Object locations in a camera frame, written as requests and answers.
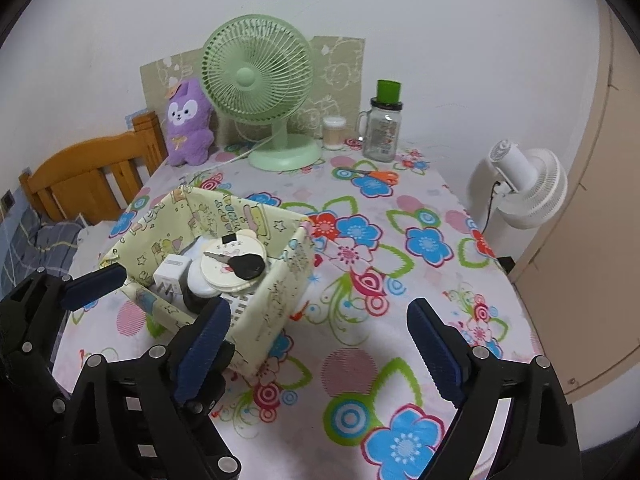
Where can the beige bear compact mirror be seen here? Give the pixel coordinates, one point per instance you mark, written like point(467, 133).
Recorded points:
point(225, 252)

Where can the white charger adapter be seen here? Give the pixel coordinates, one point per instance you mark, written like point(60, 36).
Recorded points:
point(170, 275)

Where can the beige printed board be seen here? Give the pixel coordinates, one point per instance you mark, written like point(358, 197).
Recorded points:
point(340, 70)

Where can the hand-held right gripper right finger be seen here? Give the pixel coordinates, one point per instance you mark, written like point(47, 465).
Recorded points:
point(435, 352)

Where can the beige door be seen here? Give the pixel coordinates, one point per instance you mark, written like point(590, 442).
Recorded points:
point(600, 210)

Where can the white round case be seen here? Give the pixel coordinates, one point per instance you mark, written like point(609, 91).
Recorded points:
point(207, 289)

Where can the purple plush toy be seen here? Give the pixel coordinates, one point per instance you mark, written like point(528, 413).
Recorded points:
point(187, 125)

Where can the white standing fan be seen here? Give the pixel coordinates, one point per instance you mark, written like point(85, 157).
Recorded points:
point(530, 185)

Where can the blue plaid bedding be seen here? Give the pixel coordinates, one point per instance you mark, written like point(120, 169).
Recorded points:
point(35, 245)

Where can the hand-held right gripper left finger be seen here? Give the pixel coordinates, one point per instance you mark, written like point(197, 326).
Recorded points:
point(202, 350)

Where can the glass jar green lid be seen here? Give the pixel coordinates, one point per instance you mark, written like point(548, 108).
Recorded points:
point(382, 132)

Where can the cotton swab container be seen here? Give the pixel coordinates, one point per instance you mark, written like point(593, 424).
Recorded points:
point(334, 135)

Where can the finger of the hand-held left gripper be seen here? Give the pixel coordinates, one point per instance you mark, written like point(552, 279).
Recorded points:
point(95, 285)
point(217, 375)

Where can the yellow printed box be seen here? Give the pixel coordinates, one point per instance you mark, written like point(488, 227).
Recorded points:
point(280, 295)

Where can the orange scissors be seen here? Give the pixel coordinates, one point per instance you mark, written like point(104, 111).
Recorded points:
point(382, 176)

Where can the green desk fan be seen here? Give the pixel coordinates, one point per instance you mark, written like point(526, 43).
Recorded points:
point(250, 77)

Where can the wooden chair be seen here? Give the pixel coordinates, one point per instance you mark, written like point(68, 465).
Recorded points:
point(85, 175)

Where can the black car key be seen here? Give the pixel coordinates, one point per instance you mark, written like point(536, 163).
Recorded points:
point(247, 266)

